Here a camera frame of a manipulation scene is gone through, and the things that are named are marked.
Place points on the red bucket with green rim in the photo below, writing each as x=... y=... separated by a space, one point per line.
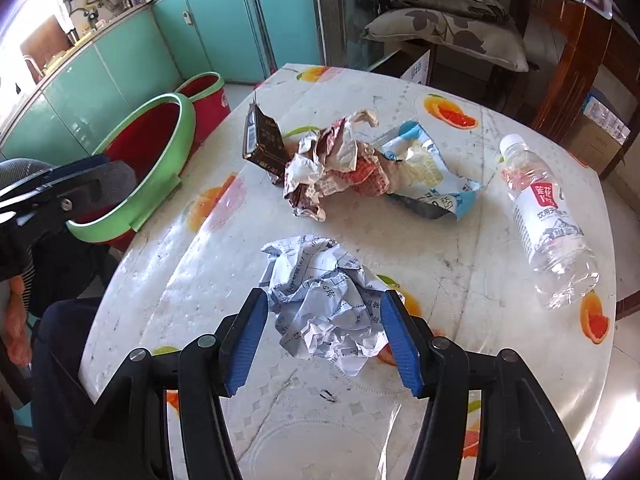
x=210 y=105

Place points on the white and blue snack wrapper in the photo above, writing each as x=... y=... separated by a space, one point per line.
x=425 y=165

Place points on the wooden cutting board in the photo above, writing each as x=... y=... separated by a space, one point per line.
x=42 y=40

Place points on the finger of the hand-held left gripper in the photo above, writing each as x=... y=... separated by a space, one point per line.
x=55 y=172
x=100 y=182

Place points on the person's dark trouser leg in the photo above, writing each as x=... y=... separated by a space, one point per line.
x=65 y=360

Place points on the open white cardboard box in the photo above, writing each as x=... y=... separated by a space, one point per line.
x=415 y=65

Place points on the crumpled red foil wrapper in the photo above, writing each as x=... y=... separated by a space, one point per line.
x=325 y=170

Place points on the brown cardboard box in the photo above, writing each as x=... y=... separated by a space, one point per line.
x=590 y=140

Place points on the clear plastic water bottle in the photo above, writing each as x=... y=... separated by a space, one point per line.
x=545 y=225

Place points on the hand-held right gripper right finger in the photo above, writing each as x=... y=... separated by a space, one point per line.
x=400 y=345

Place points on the dark brown snack packet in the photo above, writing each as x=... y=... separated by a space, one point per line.
x=262 y=140

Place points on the grey ribbed object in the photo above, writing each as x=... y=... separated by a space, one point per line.
x=20 y=172

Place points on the large white paper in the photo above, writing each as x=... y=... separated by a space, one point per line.
x=325 y=305

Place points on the white and blue box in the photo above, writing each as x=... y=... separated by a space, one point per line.
x=605 y=115

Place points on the brown wooden desk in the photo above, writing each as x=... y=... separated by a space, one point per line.
x=570 y=60

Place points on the teal kitchen base cabinets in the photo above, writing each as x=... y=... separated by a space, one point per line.
x=130 y=55

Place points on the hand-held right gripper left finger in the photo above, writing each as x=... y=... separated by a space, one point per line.
x=247 y=345

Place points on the sliding glass door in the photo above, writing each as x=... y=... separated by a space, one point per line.
x=345 y=10

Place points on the green basin with red inside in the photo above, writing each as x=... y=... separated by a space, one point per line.
x=150 y=150

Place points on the dark flower print cushion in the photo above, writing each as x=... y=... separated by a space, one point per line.
x=440 y=2

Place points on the light flower print cushion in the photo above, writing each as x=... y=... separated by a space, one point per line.
x=450 y=35

